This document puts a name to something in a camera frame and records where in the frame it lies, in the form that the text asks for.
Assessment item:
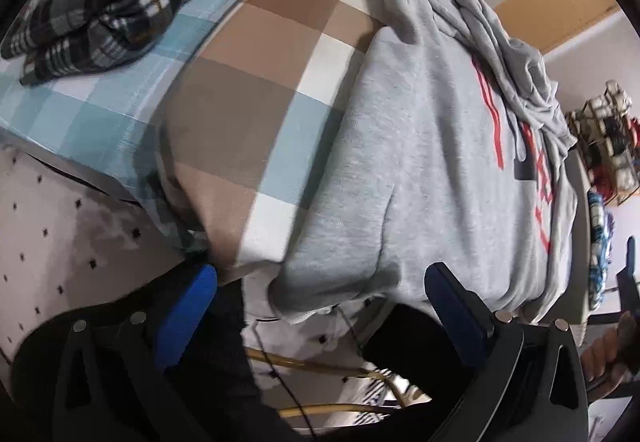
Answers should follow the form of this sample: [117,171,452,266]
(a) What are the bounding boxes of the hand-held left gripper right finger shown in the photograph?
[424,263,588,442]

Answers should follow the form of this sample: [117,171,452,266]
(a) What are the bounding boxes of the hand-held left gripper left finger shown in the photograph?
[52,263,218,442]

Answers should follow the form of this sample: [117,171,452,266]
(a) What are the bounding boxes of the grey hoodie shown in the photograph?
[267,0,582,325]

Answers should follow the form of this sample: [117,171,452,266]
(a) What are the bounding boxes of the person's right hand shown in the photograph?
[580,313,640,399]

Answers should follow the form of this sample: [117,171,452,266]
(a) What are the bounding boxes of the blue white plaid cloth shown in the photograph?
[584,189,617,311]

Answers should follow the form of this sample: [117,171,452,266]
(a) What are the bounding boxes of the person's black trousers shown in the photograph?
[12,267,482,442]

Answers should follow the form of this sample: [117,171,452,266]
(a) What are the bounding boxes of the pale grey board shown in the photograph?
[564,156,597,323]

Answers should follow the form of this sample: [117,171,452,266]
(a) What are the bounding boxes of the black white striped mat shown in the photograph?
[344,371,427,429]

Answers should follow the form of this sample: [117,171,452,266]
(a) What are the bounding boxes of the white dotted mattress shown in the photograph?
[0,133,401,405]

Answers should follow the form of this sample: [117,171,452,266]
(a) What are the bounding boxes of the wooden shoe rack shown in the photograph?
[565,80,640,209]

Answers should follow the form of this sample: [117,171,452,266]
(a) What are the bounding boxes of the blue brown checked bed sheet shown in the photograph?
[0,0,397,283]

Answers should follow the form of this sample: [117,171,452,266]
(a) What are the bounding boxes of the black cable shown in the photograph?
[244,304,367,442]

